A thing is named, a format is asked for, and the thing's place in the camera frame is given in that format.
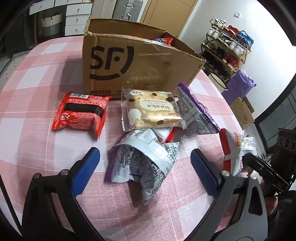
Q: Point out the white desk with drawers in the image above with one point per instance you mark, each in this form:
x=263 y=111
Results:
x=46 y=7

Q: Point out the cream waste bin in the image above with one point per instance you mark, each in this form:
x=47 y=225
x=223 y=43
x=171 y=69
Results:
x=218 y=82

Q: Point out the white drawer unit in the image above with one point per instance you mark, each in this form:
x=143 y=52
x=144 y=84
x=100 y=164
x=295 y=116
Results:
x=77 y=17

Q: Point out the owl-print cardboard box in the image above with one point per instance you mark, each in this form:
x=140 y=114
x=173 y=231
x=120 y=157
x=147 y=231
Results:
x=242 y=113

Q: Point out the person's right hand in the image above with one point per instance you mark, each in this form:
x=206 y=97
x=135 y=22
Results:
x=270 y=204

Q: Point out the wooden shoe rack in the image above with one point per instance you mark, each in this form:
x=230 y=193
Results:
x=246 y=52

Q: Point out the black glass panel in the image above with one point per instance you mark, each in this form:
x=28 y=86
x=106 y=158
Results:
x=277 y=115

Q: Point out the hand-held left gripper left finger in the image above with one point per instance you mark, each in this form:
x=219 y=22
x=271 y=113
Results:
x=85 y=171

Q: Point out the wooden door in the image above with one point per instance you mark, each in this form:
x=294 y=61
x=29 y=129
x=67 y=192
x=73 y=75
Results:
x=166 y=16

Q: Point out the white and red snack packet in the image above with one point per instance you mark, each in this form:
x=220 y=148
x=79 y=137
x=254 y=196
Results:
x=233 y=148

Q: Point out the purple candy packet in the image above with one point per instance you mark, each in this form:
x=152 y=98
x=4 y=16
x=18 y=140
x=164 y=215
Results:
x=196 y=113

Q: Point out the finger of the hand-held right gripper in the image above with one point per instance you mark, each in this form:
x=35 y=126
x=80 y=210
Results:
x=266 y=172

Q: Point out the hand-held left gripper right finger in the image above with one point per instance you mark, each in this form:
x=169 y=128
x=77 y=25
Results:
x=203 y=171

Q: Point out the pink checked tablecloth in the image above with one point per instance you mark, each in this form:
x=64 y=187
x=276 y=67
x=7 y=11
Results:
x=46 y=69

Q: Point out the white dotted rug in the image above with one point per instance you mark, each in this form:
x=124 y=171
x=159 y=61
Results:
x=11 y=62

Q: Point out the silver suitcase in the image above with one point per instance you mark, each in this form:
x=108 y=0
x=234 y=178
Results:
x=128 y=9

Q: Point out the woven laundry basket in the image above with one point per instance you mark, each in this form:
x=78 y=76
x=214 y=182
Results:
x=51 y=25

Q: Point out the red and blue snack packet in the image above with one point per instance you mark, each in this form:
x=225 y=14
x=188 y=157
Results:
x=164 y=40

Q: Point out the brown cardboard box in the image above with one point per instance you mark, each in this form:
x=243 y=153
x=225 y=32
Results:
x=111 y=76

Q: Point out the purple bag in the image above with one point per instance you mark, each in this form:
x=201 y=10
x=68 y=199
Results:
x=239 y=85

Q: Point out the grey snack packet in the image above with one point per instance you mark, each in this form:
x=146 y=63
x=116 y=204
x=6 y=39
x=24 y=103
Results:
x=138 y=166

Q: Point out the red brick-print snack packet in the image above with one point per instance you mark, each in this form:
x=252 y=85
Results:
x=78 y=113

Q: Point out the cream dotted bread packet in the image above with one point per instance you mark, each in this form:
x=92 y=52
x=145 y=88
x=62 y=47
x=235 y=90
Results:
x=150 y=109

